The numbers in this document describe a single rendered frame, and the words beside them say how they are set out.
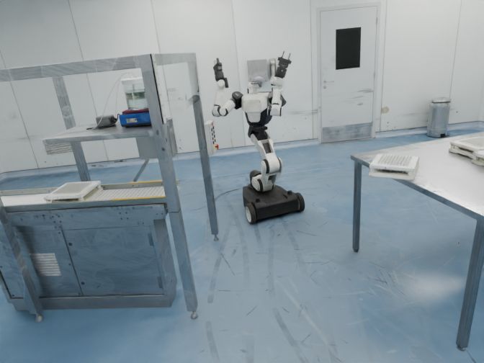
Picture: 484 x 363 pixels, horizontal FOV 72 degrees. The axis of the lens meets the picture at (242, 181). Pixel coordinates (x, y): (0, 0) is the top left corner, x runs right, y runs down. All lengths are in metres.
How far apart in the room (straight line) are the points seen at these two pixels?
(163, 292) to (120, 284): 0.29
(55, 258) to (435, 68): 6.00
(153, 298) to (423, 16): 5.65
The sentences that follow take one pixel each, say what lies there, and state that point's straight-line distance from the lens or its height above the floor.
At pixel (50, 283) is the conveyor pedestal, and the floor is 0.23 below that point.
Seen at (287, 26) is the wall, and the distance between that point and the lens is 5.73.
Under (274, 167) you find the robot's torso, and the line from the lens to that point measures 3.20.
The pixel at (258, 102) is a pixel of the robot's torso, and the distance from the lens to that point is 3.25.
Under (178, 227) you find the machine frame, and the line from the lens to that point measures 2.00.
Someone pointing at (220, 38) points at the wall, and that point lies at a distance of 5.62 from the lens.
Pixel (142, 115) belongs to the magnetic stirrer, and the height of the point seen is 1.32.
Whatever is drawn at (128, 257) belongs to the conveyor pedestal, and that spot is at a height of 0.42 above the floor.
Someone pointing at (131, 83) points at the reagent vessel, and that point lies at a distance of 1.99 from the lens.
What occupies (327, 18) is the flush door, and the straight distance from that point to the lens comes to 5.87.
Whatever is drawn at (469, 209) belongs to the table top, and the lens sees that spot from 1.88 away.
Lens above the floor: 1.58
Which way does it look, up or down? 21 degrees down
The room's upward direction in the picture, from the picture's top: 6 degrees counter-clockwise
